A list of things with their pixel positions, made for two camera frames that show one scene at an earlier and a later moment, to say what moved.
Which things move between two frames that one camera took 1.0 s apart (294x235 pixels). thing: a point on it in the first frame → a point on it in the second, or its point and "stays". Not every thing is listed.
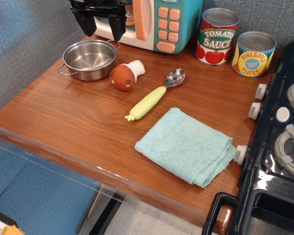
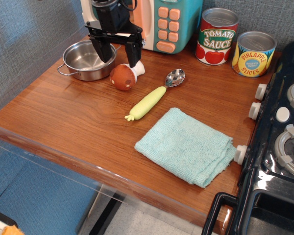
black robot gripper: (85, 11) → (114, 18)
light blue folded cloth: (195, 152) stays
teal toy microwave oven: (172, 26) stays
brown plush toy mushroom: (124, 76) stays
